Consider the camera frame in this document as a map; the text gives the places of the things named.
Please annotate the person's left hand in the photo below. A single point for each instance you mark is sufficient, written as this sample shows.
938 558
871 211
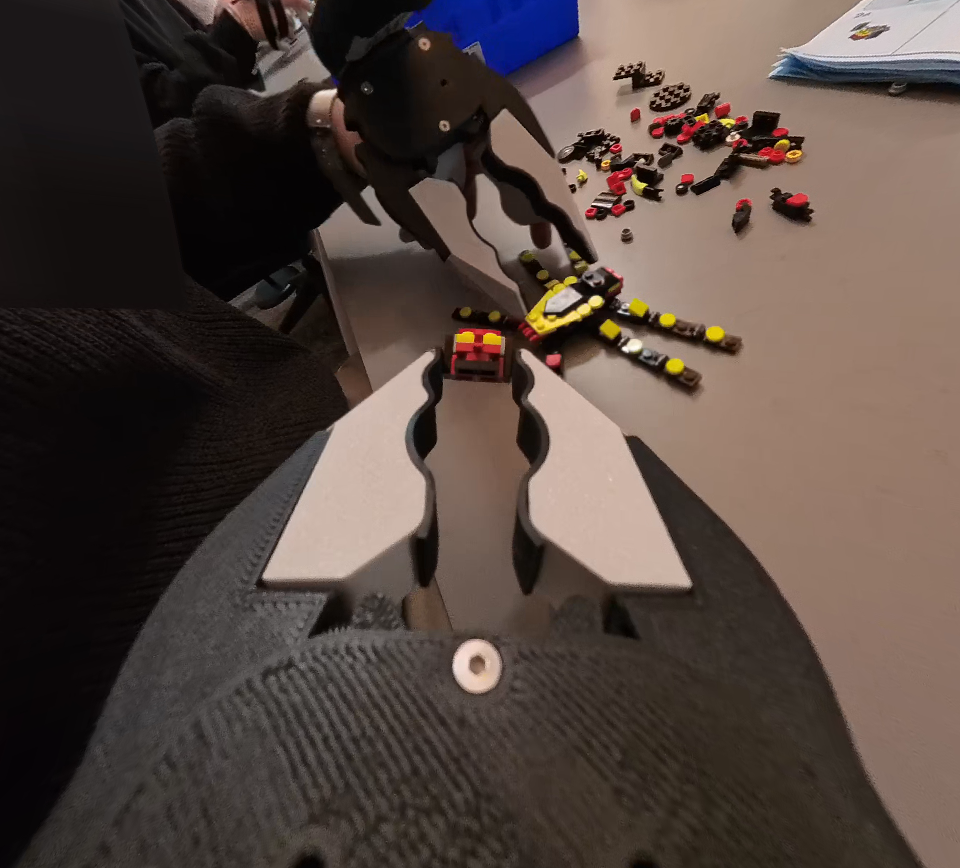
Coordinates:
346 141

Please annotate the black red lego clip assembly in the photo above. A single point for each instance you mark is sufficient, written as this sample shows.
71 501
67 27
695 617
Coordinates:
791 205

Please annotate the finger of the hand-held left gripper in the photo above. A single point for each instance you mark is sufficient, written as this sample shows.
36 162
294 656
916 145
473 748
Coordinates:
457 231
559 197

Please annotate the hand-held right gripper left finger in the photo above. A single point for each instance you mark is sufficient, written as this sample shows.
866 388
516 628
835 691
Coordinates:
352 508

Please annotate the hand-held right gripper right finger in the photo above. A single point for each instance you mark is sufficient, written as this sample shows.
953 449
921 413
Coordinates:
600 508

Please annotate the person's left forearm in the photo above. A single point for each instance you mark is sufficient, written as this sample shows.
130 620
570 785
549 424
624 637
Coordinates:
240 171

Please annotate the pile of loose lego pieces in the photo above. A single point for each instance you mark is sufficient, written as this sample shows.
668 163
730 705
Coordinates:
705 130

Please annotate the red yellow lego spider head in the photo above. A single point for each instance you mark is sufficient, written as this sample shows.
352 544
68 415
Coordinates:
476 351

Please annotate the yellow black lego spider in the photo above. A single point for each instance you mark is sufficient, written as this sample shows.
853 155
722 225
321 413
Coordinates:
562 306

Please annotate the white blue instruction booklet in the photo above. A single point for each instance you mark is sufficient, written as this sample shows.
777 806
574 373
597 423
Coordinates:
900 36

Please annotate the black red lego claw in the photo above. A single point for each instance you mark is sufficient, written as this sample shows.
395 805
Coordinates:
741 214

